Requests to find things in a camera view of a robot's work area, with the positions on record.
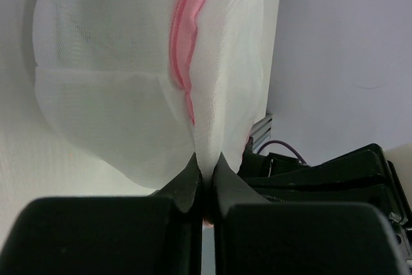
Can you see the white mesh laundry bag pink zipper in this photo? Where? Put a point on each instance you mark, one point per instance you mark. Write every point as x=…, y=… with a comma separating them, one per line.
x=145, y=85

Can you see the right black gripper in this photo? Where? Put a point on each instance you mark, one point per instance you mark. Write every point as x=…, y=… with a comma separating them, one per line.
x=364, y=175

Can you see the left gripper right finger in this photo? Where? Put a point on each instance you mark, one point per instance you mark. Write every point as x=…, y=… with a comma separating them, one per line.
x=255, y=236

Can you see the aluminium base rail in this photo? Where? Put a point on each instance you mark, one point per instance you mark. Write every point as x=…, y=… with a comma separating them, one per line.
x=261, y=132

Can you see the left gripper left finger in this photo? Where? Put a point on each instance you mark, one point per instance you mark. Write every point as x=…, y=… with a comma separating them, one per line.
x=155, y=234

